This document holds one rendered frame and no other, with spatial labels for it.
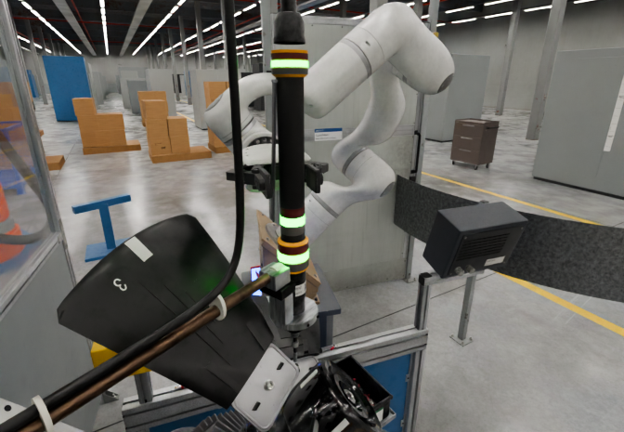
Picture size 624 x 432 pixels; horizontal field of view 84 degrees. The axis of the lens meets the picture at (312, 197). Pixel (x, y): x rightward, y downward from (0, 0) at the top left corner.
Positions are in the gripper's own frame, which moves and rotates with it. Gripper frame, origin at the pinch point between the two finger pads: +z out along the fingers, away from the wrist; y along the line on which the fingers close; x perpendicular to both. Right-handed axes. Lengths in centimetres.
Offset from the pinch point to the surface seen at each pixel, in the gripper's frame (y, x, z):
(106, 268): 22.2, -7.3, 2.3
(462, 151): -485, -120, -493
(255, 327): 6.1, -19.5, 2.5
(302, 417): 2.4, -27.2, 11.4
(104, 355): 35, -45, -31
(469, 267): -65, -42, -31
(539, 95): -904, -28, -689
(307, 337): -4.8, -32.7, -8.0
